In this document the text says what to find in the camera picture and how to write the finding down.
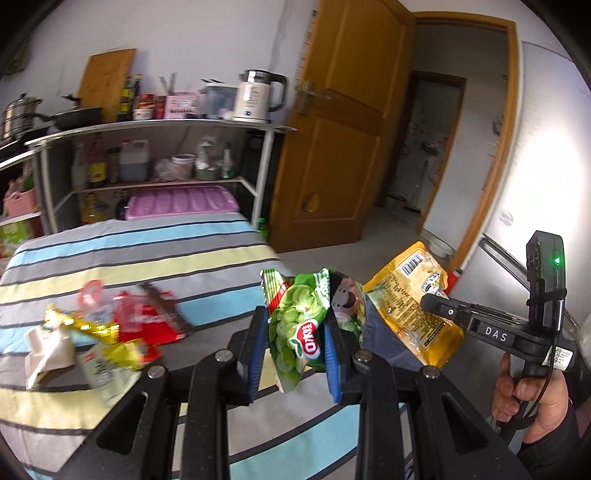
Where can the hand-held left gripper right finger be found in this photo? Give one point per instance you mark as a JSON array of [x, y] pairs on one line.
[[332, 367]]

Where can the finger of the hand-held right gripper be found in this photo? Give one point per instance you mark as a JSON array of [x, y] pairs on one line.
[[443, 307]]

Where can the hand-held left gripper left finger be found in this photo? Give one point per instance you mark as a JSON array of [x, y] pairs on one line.
[[256, 353]]

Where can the yellow snack packet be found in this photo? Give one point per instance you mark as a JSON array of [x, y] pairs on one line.
[[406, 295]]

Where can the green snack packet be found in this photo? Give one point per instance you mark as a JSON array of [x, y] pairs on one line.
[[295, 323]]

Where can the red snack packet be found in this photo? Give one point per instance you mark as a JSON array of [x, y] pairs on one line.
[[152, 332]]

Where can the clear cup with red lid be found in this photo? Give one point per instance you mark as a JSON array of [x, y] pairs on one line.
[[94, 295]]

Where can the person's right forearm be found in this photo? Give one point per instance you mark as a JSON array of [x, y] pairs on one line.
[[554, 457]]

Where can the person's right hand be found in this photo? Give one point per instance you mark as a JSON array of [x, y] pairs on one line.
[[549, 401]]

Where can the red plastic bin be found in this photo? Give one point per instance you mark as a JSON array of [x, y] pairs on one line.
[[456, 279]]

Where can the white bowl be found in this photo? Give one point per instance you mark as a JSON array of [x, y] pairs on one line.
[[437, 248]]

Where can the dark brown wrapper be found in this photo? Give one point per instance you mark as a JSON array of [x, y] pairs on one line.
[[171, 314]]

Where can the white washing machine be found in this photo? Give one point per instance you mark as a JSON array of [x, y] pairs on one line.
[[422, 184]]

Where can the small green bottle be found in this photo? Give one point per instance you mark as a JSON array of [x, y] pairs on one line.
[[264, 228]]

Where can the striped blanket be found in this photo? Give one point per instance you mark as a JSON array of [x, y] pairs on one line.
[[138, 258]]

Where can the white and green packet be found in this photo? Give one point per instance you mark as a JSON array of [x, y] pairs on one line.
[[104, 374]]

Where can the yellow foil wrapper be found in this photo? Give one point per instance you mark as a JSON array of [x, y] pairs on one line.
[[92, 328]]

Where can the purple plastic box lid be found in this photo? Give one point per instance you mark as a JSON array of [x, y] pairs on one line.
[[184, 203]]

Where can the green bowl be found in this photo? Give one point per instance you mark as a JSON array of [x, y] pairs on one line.
[[207, 174]]

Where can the wooden door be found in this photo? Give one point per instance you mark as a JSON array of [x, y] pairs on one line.
[[341, 138]]

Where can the dark round bottle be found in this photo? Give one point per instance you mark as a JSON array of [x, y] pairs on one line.
[[123, 207]]

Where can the white plastic tub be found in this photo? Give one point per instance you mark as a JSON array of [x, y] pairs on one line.
[[182, 166]]

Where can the clear bag of food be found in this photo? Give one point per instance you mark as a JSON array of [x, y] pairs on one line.
[[161, 170]]

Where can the white plastic bag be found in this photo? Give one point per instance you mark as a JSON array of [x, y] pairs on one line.
[[207, 152]]

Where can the crumpled white paper packet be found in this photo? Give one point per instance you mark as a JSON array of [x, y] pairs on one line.
[[46, 350]]

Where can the large yellow oil bottle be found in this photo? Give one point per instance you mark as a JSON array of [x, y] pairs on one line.
[[94, 210]]

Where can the plastic jug of dark liquid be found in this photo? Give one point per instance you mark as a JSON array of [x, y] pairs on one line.
[[134, 161]]

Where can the dark glass jar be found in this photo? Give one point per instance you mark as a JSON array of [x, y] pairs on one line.
[[113, 166]]

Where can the red cap oil bottle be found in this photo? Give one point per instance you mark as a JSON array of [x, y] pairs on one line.
[[97, 168]]

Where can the white metal shelf unit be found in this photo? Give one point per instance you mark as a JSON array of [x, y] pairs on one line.
[[161, 124]]

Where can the white electric kettle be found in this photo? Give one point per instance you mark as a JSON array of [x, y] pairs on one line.
[[251, 99]]

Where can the clear plastic storage container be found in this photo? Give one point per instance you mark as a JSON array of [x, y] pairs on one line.
[[219, 101]]

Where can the white plastic bottle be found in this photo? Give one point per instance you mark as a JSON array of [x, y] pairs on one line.
[[79, 168]]

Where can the pink utensil box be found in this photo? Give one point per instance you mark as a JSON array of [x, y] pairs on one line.
[[181, 106]]

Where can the red sauce jar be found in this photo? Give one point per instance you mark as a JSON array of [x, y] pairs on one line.
[[160, 106], [145, 107]]

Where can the green cardboard box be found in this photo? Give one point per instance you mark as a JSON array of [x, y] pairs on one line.
[[14, 237]]

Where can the wooden shelf unit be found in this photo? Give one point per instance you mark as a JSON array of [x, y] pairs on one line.
[[21, 220]]

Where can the pink plastic basket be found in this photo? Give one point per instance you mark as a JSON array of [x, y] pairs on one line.
[[21, 203]]

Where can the dark glass bottle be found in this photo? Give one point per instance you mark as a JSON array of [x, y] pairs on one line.
[[136, 94]]

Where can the yellow label sauce bottle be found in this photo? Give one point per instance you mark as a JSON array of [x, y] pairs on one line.
[[124, 99]]

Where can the black frying pan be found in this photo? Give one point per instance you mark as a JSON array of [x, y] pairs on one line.
[[76, 117]]

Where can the wooden cutting board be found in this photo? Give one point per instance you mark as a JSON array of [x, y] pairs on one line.
[[104, 78]]

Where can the black cooktop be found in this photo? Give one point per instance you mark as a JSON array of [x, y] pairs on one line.
[[18, 145]]

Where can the steel steamer pot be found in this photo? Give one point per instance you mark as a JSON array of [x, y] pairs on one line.
[[21, 117]]

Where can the wooden door frame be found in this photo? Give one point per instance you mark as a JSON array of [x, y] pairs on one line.
[[515, 138]]

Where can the colourful wall chart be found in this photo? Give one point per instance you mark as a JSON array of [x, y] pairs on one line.
[[307, 46]]

